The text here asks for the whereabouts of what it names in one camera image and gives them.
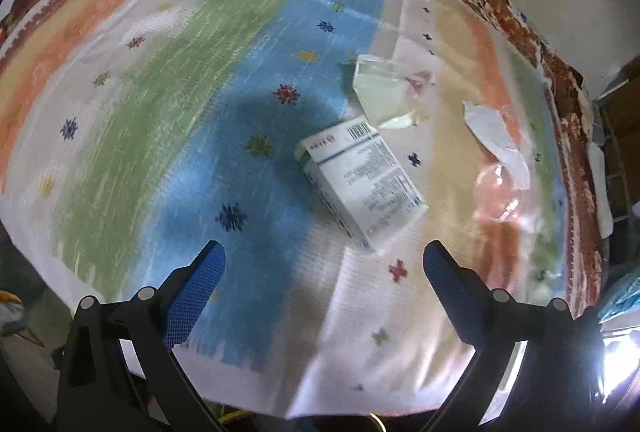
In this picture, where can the clear plastic film wrapper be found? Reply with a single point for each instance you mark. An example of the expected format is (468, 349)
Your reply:
(498, 200)

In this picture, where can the clear yellowish plastic wrapper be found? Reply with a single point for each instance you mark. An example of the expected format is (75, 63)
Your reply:
(392, 94)

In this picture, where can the white torn paper scrap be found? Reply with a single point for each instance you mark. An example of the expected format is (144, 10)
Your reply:
(490, 129)

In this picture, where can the colourful striped bed mat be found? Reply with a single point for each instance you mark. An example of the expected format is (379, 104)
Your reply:
(175, 122)

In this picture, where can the white medicine box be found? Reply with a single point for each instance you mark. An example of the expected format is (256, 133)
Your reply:
(362, 183)

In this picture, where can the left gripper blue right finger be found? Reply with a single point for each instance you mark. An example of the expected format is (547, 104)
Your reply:
(460, 291)

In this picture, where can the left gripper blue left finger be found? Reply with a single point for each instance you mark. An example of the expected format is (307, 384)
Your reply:
(187, 290)

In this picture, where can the blue polka dot cloth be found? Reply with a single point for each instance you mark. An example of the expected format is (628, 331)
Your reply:
(622, 298)

